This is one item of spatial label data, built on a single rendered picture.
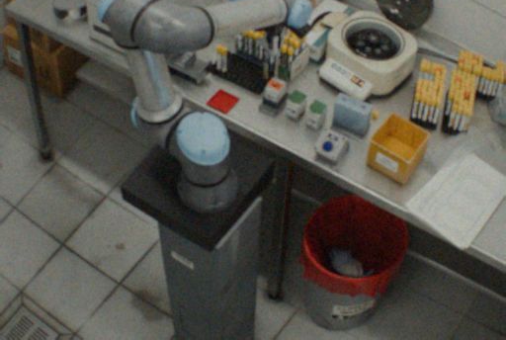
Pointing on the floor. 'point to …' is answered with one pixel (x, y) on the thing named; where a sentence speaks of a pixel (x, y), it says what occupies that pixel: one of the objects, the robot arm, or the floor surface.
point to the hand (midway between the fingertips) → (277, 51)
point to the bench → (293, 130)
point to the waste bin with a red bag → (375, 252)
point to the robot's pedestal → (213, 282)
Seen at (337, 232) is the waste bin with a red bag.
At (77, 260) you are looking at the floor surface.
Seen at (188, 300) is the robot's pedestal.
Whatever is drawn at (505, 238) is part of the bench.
